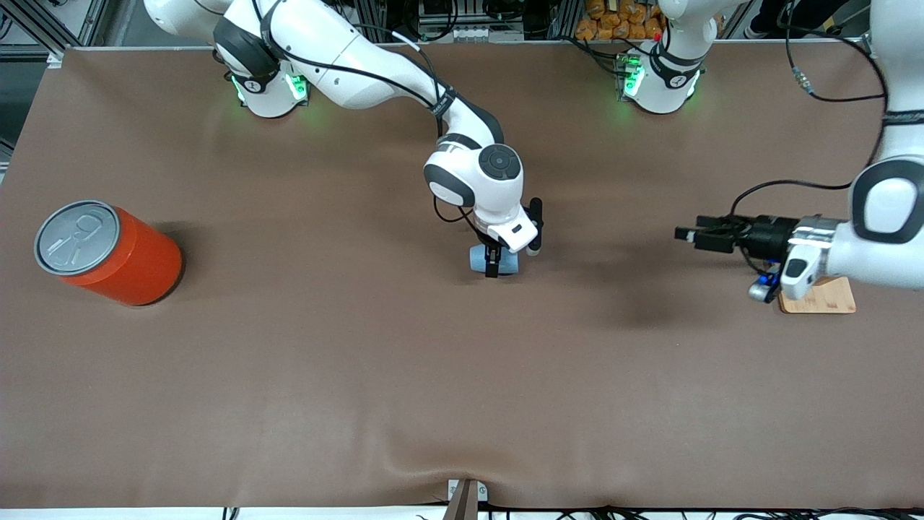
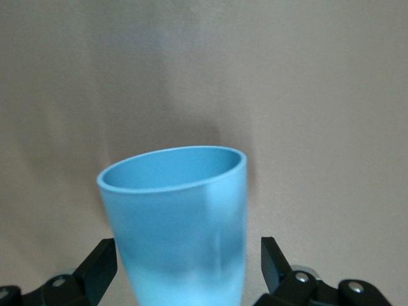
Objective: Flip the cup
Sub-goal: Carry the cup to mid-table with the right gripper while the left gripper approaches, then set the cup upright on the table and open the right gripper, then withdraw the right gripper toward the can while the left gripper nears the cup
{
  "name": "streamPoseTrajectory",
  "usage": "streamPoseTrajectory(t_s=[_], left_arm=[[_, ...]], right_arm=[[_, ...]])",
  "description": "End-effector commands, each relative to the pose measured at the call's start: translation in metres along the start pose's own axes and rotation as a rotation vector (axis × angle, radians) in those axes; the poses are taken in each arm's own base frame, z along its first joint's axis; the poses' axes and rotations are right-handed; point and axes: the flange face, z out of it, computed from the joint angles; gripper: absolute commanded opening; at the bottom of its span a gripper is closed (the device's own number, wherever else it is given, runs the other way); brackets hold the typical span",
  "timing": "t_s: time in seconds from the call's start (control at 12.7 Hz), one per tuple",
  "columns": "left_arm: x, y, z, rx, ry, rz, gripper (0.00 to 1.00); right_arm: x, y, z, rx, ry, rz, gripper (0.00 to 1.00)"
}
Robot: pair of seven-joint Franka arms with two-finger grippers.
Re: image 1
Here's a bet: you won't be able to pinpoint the light blue plastic cup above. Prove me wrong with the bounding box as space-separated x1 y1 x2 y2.
470 243 520 277

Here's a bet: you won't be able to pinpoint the wooden mug tree rack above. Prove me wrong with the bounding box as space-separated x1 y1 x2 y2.
778 274 858 315

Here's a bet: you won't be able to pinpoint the brown table cover mat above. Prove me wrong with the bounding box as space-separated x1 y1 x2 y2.
0 45 924 511

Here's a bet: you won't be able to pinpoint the white socket strip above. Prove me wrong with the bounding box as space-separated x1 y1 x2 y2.
426 26 526 42

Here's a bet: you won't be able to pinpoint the orange snack bags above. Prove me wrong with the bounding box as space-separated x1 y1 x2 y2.
575 0 666 42

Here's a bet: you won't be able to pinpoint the black electronics box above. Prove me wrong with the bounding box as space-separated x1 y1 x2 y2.
417 0 471 22

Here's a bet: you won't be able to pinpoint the orange can with grey lid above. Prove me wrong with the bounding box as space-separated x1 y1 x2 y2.
33 200 184 307

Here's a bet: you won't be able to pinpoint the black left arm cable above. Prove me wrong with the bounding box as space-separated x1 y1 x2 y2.
731 0 890 217

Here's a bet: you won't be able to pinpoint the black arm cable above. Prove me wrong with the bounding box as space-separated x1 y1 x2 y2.
251 0 481 226
731 0 890 217

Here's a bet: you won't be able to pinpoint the grey metal table bracket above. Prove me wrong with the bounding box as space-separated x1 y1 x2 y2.
448 479 489 503

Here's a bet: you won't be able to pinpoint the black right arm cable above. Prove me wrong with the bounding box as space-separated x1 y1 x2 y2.
251 0 481 226

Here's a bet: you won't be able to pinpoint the brown camera stand post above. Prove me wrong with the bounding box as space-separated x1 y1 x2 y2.
442 482 479 520

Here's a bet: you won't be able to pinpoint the aluminium frame post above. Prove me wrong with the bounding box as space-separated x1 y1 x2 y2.
357 0 388 43

